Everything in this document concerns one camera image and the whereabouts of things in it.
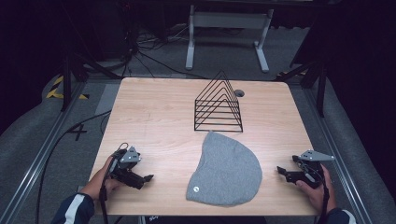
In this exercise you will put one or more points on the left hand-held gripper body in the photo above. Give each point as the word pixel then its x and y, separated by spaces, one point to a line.
pixel 127 169

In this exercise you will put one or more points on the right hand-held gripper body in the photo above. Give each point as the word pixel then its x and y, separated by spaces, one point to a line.
pixel 306 174

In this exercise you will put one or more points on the grey knit beanie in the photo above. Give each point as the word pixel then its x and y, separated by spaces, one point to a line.
pixel 225 174

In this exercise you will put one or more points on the person's right hand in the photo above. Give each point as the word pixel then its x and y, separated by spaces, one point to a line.
pixel 317 194

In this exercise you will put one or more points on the person's left hand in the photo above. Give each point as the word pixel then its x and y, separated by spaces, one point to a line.
pixel 98 183

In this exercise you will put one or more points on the black tape floor mark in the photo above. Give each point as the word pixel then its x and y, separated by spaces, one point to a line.
pixel 77 131

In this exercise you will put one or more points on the grey round table grommet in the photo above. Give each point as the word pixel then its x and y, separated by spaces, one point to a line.
pixel 239 93

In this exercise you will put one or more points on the black metal stand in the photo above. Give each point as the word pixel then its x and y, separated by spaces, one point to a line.
pixel 67 81
pixel 320 84

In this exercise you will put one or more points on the yellow black hazard tape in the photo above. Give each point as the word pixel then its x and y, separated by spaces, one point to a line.
pixel 57 90

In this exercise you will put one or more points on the aluminium floor rail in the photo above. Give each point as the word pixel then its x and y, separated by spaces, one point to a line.
pixel 339 155
pixel 37 161

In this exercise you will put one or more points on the white metal desk frame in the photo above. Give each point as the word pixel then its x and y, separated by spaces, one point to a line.
pixel 229 20

